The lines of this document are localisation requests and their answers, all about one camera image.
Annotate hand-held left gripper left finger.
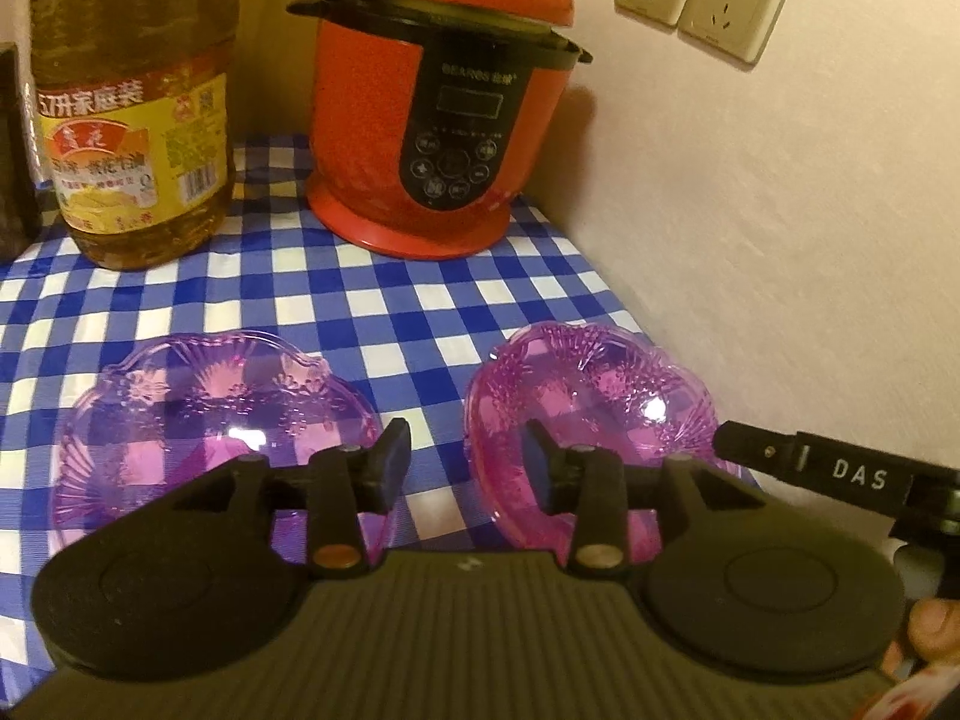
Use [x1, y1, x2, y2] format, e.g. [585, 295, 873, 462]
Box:
[161, 416, 413, 580]

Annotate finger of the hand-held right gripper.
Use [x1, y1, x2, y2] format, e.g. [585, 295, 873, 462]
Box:
[712, 422, 802, 482]

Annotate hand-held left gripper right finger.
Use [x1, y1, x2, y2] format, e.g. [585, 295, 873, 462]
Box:
[523, 420, 762, 583]

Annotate pink transparent plastic bowl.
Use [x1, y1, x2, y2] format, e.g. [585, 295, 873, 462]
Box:
[49, 330, 385, 565]
[463, 320, 752, 565]

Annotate person's right hand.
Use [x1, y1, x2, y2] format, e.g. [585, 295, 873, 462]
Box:
[904, 597, 960, 685]

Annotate blue white checkered tablecloth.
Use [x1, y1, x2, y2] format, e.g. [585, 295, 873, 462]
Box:
[0, 133, 755, 691]

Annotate red electric pressure cooker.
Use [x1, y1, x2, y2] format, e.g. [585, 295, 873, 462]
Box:
[286, 0, 595, 258]

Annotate large cooking oil bottle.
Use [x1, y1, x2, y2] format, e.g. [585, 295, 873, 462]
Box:
[30, 0, 245, 272]

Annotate dark brown canister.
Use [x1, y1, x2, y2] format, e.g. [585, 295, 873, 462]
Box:
[0, 41, 43, 261]

